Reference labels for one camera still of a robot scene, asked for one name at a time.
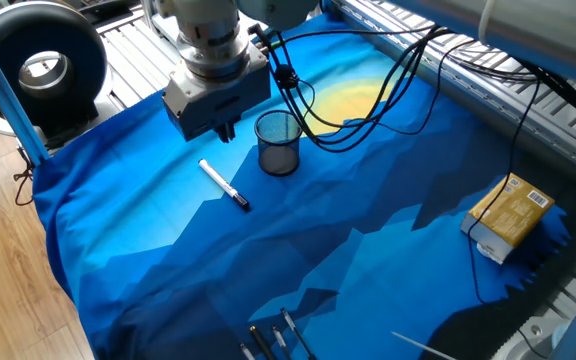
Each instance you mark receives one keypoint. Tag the silver Schunk gripper body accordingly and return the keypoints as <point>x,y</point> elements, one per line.
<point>218,107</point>

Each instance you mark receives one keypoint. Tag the silver aluminium rail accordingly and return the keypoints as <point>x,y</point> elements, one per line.
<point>493,112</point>

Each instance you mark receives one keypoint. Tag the blue metal pole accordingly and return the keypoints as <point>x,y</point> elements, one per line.
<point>3,95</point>

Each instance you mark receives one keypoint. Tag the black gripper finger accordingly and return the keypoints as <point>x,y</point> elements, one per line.
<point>222,134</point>
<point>231,130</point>

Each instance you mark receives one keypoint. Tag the white marker pen black cap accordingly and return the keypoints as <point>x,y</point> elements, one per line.
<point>220,181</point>

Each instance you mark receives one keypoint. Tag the clear black ballpoint pen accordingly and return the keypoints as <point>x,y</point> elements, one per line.
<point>295,332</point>
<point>246,351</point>
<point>280,342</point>

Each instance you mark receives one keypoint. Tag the yellow tissue box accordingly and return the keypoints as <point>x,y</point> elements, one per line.
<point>513,220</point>

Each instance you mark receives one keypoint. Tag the blue mountain print cloth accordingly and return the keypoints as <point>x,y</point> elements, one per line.
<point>168,200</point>

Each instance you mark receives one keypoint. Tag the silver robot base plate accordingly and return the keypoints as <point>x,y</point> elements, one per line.
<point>533,332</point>

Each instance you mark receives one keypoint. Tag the white teach pendant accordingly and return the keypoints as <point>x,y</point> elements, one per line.
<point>165,32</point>

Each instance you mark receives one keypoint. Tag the black pen gold tip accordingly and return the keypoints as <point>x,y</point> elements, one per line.
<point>262,342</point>

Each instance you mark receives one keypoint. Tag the black mesh pen holder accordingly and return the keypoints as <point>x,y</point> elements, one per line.
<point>278,160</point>

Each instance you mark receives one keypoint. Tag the black round blower fan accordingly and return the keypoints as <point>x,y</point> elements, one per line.
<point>83,60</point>

